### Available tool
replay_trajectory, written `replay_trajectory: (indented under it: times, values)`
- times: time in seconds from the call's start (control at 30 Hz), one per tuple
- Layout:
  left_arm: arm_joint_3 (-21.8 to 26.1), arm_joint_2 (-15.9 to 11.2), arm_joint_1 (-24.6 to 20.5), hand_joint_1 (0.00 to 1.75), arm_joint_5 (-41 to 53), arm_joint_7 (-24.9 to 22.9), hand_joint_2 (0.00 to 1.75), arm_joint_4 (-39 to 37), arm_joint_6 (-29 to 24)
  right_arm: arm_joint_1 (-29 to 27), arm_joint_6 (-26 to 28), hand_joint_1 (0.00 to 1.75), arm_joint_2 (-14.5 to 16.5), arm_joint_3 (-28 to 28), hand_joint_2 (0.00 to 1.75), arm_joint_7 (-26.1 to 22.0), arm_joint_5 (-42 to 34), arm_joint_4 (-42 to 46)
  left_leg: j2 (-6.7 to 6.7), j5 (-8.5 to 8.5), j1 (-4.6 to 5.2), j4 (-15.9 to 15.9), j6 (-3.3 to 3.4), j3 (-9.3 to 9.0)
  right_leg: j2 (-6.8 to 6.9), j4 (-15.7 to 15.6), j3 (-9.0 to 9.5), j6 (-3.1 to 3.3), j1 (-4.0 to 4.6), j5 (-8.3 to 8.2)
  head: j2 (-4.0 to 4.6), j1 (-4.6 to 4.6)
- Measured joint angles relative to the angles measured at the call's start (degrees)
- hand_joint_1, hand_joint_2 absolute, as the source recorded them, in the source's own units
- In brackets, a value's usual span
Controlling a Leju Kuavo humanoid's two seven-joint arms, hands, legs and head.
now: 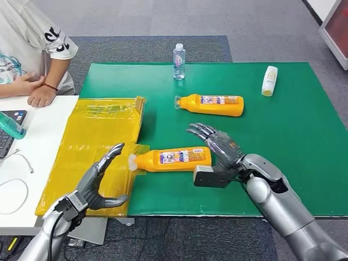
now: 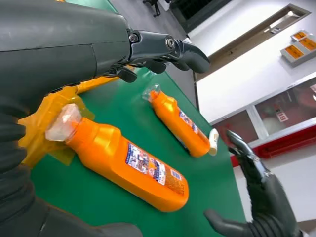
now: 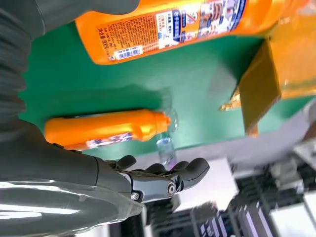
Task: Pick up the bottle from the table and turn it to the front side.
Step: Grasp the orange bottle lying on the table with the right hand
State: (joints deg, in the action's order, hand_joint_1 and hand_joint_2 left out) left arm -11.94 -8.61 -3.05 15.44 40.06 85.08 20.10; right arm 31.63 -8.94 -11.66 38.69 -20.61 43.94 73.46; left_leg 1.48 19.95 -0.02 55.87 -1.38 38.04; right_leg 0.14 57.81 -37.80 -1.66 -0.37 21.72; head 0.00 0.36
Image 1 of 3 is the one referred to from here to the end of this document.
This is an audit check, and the yellow plastic sheet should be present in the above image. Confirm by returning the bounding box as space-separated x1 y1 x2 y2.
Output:
35 96 150 218

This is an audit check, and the white cable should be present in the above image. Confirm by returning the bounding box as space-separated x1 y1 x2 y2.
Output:
0 148 35 216

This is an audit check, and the grey table base plate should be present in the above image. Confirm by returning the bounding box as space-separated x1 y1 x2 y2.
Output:
68 216 108 246

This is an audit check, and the person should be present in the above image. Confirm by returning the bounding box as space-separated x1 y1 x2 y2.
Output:
0 0 79 108

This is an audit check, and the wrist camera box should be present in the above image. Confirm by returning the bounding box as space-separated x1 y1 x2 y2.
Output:
193 165 239 189
55 191 89 222

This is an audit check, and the white cabinet with red panels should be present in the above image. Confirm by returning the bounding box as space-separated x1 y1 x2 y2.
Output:
319 0 348 71

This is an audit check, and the orange detergent bottle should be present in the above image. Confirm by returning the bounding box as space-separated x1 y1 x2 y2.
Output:
128 146 212 173
174 94 245 117

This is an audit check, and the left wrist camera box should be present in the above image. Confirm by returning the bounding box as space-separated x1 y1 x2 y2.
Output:
55 191 89 222

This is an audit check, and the clear water bottle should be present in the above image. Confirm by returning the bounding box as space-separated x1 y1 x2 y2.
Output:
173 43 186 80

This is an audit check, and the small white bottle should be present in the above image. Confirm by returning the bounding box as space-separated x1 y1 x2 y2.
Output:
261 65 279 97

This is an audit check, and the person's right hand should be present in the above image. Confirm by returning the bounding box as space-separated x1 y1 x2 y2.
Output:
14 72 45 96

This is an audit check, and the dark laptop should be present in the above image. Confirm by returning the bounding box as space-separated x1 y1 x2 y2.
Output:
0 109 28 160

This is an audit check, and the grey table foot bracket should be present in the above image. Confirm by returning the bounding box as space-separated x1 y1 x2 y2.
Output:
115 216 135 227

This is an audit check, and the black box with yellow stripe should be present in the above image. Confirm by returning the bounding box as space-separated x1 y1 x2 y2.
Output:
0 235 24 258

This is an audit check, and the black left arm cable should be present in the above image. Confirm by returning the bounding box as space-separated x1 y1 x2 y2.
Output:
48 210 64 261

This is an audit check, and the teal bottle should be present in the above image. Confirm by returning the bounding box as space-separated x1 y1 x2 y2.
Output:
0 110 26 140

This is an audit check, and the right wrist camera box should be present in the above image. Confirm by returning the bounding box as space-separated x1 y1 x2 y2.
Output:
193 165 239 189

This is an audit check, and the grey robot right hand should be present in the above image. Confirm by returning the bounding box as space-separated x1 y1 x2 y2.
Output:
186 122 245 172

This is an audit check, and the person's left hand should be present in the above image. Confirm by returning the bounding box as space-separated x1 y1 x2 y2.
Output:
27 85 57 108

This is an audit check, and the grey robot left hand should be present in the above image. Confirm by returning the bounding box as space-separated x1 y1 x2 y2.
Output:
77 142 129 212

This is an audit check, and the green table mat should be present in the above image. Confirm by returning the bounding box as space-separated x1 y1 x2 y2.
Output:
79 61 348 218

